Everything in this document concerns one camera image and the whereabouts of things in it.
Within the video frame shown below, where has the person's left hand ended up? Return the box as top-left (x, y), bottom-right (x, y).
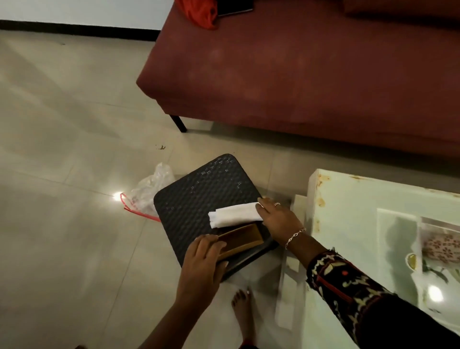
top-left (175, 234), bottom-right (229, 314)

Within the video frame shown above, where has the person's right hand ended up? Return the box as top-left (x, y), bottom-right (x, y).
top-left (255, 197), bottom-right (307, 249)

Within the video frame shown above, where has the white cloth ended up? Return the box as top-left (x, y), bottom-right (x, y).
top-left (208, 202), bottom-right (264, 229)

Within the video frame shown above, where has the brown wooden box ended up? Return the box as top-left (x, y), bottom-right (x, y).
top-left (215, 223), bottom-right (265, 262)

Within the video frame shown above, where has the person's right forearm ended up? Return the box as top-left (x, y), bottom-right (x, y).
top-left (286, 230), bottom-right (460, 349)

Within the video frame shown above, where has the person's left forearm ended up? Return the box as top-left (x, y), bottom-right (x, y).
top-left (138, 299), bottom-right (203, 349)

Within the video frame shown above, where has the black woven stool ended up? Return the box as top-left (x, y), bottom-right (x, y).
top-left (153, 153), bottom-right (280, 282)

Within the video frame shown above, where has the person's foot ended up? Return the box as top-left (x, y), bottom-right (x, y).
top-left (231, 288), bottom-right (257, 346)

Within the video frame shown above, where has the white glass-top table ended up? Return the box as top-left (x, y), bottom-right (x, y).
top-left (275, 169), bottom-right (460, 349)

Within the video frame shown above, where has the black sofa leg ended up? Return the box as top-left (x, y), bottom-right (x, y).
top-left (169, 115), bottom-right (188, 133)

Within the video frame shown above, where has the maroon sofa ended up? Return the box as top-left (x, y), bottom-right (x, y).
top-left (136, 0), bottom-right (460, 159)

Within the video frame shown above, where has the floral patterned cloth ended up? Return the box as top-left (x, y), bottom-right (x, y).
top-left (422, 233), bottom-right (460, 265)

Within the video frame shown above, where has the black flat device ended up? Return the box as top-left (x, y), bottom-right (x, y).
top-left (217, 0), bottom-right (254, 17)

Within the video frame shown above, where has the red cloth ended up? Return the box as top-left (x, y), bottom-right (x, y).
top-left (175, 0), bottom-right (219, 30)

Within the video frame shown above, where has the maroon cushion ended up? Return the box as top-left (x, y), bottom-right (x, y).
top-left (341, 0), bottom-right (460, 21)

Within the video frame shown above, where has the silver bracelet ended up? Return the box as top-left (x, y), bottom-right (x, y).
top-left (285, 227), bottom-right (307, 250)

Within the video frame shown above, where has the clear plastic bag red handle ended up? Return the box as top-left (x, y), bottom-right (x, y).
top-left (120, 163), bottom-right (176, 223)

